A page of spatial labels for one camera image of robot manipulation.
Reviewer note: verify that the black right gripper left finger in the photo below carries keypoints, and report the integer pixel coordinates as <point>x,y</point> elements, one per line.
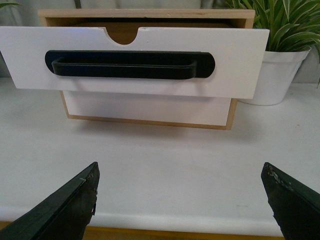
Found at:
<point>64,215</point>

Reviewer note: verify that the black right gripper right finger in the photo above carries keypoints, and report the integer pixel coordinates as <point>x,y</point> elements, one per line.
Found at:
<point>295,206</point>

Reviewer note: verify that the white drawer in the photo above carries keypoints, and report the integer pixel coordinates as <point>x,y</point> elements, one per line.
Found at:
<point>238,54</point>
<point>145,106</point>

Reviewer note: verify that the white plant pot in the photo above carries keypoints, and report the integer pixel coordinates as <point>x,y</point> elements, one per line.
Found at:
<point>277,72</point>

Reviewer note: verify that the green striped plant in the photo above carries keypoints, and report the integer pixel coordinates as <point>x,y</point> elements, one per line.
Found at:
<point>293,25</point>

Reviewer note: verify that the green plant left side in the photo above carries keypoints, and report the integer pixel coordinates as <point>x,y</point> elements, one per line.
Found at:
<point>6,4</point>

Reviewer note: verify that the black drawer handle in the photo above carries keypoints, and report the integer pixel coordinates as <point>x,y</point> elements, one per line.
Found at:
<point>163,65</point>

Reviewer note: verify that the wooden drawer cabinet frame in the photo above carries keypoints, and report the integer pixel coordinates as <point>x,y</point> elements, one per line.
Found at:
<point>122,26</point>

